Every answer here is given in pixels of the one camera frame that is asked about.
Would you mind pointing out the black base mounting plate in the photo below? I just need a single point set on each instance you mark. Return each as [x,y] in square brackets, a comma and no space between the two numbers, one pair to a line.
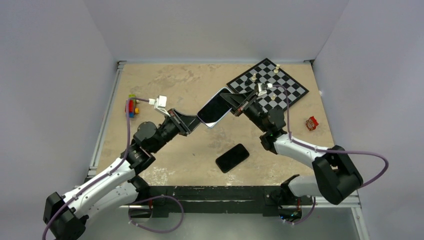
[268,200]

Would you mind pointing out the white chess piece far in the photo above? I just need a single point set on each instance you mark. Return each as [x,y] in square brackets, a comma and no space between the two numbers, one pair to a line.
[277,68]

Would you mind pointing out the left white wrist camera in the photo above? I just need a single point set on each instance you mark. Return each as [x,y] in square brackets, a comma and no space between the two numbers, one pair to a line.
[159,104]

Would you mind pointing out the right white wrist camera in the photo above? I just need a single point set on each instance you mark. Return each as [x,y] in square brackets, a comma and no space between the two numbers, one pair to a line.
[262,88]

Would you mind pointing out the colourful toy brick car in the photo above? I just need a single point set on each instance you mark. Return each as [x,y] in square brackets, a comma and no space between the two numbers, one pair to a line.
[133,106]

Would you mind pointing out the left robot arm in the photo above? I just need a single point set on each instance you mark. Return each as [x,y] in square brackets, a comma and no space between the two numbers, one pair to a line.
[67,216]

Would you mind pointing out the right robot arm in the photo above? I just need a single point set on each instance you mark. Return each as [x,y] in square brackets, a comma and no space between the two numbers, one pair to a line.
[334,177]

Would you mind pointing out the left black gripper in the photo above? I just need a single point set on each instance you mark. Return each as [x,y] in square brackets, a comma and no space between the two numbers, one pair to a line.
[184,123]

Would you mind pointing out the light blue phone case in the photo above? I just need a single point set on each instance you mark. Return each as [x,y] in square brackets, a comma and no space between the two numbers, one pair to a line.
[217,107]

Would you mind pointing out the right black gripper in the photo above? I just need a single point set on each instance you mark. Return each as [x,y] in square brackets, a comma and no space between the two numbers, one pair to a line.
[242,102]

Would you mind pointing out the black white chessboard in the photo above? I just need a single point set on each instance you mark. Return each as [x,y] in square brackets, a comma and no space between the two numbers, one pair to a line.
[289,91]

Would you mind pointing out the small red snack packet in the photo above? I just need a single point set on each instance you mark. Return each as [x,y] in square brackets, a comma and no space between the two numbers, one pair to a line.
[311,123]

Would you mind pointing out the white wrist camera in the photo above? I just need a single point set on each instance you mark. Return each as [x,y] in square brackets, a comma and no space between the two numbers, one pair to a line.
[159,104]
[262,88]

